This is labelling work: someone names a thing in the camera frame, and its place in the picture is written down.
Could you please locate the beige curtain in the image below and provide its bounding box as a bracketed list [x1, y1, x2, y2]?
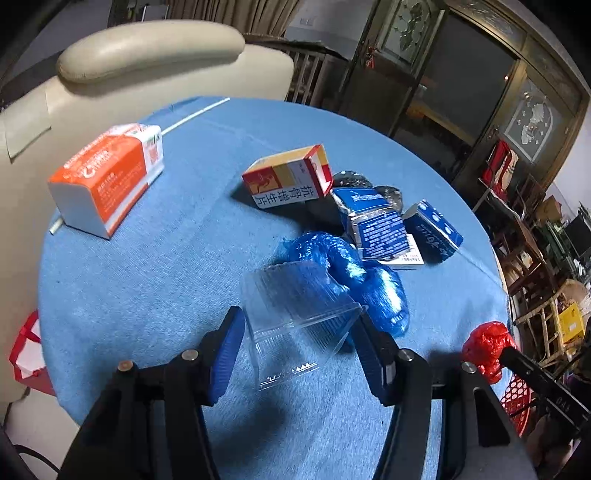
[165, 0, 304, 37]

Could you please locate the blue table cloth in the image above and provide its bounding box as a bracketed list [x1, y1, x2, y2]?
[38, 97, 508, 479]

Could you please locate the red mesh basket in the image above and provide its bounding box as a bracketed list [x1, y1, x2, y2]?
[501, 374, 534, 437]

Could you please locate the black plastic bag ball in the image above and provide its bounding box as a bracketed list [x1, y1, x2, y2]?
[330, 169, 405, 214]

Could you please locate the red shopping bag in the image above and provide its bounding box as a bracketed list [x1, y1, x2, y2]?
[9, 310, 56, 396]

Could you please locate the beige leather sofa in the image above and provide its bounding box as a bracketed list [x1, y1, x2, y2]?
[1, 20, 294, 460]

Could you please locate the blue plastic bag ball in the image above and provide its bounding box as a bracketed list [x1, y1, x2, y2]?
[281, 232, 410, 338]

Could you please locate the red yellow medicine box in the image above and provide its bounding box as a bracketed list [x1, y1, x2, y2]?
[242, 144, 334, 209]

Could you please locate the red plastic bag ball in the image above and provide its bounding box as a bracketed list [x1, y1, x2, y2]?
[461, 321, 518, 385]

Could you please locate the metal chair with red cloth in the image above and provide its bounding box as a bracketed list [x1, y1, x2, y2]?
[472, 140, 526, 220]

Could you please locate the dark blue carton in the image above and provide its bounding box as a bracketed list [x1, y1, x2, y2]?
[402, 200, 464, 263]

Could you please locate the orange white carton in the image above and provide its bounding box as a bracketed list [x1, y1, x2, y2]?
[47, 122, 165, 240]

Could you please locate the blue medicine box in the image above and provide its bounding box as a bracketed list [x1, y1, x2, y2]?
[331, 187, 409, 260]

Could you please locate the glass panel door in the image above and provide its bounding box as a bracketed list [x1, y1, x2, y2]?
[339, 1, 590, 202]

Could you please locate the wooden stool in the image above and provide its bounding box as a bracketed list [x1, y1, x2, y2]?
[492, 218, 557, 310]

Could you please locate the clear plastic container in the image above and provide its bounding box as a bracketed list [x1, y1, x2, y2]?
[240, 261, 363, 391]

